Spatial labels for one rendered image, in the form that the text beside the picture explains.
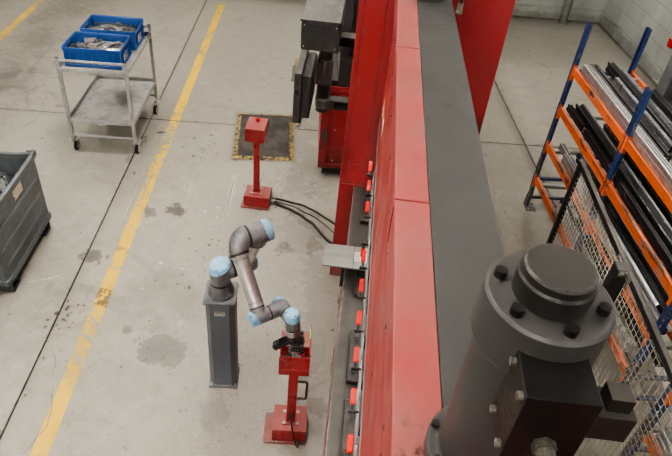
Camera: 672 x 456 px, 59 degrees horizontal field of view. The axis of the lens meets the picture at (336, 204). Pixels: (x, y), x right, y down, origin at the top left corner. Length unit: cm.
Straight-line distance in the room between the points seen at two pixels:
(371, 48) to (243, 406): 230
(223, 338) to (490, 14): 239
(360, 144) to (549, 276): 319
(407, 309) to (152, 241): 382
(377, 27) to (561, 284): 290
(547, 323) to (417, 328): 55
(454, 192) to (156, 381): 279
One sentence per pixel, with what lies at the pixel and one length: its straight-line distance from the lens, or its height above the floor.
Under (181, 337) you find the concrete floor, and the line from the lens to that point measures 429.
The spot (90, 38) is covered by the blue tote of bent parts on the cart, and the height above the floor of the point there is 98.
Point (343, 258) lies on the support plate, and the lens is 336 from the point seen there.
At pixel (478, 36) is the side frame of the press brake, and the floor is 202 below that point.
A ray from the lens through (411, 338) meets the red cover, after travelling 131.
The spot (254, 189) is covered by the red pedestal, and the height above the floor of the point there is 15.
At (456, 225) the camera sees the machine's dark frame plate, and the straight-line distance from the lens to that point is 161.
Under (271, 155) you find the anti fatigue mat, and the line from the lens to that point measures 593.
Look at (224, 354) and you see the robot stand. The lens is 376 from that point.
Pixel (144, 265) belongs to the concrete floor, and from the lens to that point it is 482.
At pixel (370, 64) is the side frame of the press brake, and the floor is 178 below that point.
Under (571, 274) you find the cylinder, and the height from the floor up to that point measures 277.
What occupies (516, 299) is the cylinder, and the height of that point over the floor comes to 272.
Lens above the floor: 328
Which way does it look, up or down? 38 degrees down
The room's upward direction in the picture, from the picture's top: 6 degrees clockwise
